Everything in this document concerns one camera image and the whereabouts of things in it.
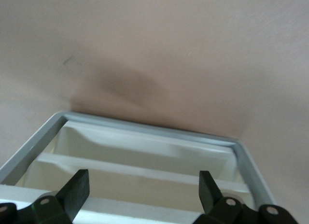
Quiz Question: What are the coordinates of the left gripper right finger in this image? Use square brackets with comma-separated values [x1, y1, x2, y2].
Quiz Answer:
[193, 170, 296, 224]

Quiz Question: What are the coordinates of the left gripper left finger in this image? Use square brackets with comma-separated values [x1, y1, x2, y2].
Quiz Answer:
[0, 169, 90, 224]

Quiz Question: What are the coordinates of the white drawer cabinet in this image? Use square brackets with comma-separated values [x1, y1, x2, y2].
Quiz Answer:
[0, 110, 277, 224]

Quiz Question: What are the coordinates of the brown table cover sheet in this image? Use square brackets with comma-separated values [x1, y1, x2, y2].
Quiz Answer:
[0, 0, 309, 224]

